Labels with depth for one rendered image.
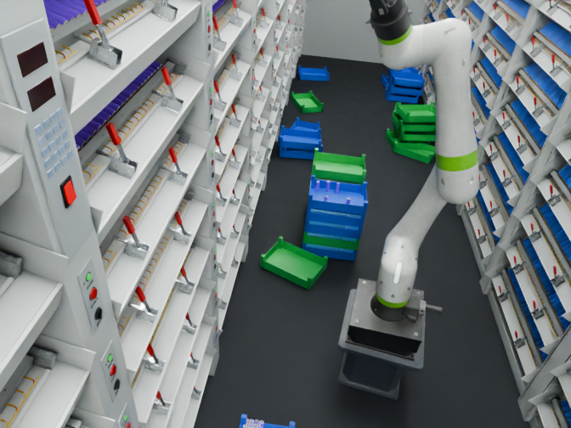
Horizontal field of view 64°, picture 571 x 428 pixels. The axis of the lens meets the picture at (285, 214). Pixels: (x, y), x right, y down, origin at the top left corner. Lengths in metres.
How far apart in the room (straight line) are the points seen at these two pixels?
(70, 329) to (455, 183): 1.09
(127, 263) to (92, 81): 0.37
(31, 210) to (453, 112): 1.07
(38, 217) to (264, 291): 1.83
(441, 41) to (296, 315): 1.43
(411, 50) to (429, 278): 1.56
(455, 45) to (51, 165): 1.00
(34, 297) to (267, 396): 1.46
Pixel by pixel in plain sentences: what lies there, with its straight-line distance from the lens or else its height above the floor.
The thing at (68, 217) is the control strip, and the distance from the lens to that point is 0.62.
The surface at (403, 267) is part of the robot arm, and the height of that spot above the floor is 0.63.
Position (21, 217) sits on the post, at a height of 1.36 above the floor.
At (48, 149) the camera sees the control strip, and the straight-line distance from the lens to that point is 0.57.
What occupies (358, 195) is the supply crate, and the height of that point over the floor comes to 0.32.
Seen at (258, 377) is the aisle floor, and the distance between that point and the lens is 2.03.
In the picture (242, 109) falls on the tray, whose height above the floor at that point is 0.89.
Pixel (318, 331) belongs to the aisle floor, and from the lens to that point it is 2.19.
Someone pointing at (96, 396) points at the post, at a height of 1.00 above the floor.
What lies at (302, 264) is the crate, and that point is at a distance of 2.48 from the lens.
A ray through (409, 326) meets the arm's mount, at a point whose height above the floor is 0.40.
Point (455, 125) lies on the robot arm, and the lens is 1.36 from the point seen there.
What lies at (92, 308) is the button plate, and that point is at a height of 1.17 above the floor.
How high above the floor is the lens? 1.70
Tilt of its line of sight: 37 degrees down
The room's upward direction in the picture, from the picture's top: 5 degrees clockwise
